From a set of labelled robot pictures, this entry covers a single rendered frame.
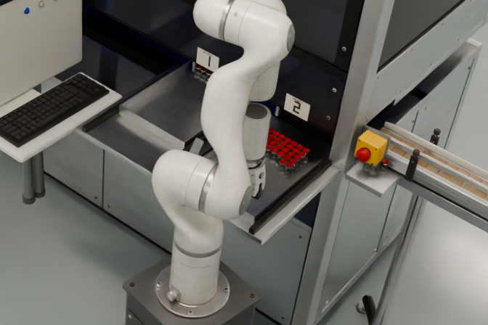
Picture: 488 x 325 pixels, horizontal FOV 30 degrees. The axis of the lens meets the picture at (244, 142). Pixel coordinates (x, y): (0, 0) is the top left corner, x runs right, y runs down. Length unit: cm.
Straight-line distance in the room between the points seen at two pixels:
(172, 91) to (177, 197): 92
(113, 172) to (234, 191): 150
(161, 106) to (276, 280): 76
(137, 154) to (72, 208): 113
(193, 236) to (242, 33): 51
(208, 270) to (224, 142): 37
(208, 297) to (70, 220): 152
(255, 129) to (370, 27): 43
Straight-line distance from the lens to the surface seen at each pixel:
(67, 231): 370
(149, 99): 290
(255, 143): 232
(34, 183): 353
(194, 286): 226
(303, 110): 271
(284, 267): 313
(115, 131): 278
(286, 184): 265
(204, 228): 215
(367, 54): 250
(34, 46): 298
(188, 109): 287
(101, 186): 358
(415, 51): 281
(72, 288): 350
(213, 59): 284
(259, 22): 193
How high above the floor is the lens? 263
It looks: 39 degrees down
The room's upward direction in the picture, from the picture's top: 8 degrees clockwise
